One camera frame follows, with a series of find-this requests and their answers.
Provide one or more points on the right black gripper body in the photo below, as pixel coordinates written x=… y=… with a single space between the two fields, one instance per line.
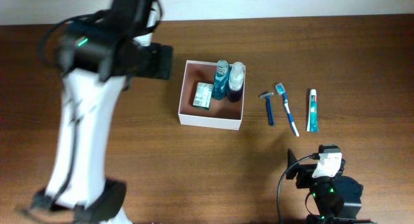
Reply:
x=306 y=179

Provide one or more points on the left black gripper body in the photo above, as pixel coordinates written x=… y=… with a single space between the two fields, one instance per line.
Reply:
x=149 y=64

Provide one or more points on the green white small box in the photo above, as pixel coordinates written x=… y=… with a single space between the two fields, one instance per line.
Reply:
x=203 y=96

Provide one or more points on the blue mouthwash bottle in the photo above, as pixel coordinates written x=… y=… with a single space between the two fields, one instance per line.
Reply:
x=221 y=80

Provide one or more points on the clear purple soap pump bottle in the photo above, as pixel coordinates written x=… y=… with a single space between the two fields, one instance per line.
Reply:
x=236 y=82

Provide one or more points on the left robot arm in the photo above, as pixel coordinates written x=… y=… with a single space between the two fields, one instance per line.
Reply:
x=97 y=58

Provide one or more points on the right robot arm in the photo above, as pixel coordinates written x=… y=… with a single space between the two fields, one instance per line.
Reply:
x=337 y=197

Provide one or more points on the teal white toothpaste tube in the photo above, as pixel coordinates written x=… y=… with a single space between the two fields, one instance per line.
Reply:
x=312 y=124

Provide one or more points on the blue disposable razor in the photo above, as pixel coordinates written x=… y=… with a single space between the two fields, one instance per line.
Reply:
x=270 y=115

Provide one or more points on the blue white toothbrush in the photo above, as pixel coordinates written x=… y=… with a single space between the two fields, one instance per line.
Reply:
x=281 y=91

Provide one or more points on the white open cardboard box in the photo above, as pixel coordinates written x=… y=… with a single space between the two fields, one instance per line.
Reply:
x=222 y=114

